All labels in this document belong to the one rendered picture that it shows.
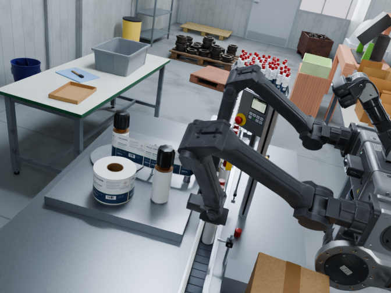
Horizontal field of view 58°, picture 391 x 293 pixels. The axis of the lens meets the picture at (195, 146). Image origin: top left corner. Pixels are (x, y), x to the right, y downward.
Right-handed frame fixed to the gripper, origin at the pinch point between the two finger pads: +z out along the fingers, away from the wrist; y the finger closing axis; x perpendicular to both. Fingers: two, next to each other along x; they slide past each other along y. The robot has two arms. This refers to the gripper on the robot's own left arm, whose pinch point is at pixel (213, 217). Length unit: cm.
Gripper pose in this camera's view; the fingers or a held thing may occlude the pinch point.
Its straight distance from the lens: 143.0
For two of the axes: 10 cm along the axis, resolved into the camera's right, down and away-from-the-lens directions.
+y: -9.6, -2.4, 1.2
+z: 0.3, 3.6, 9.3
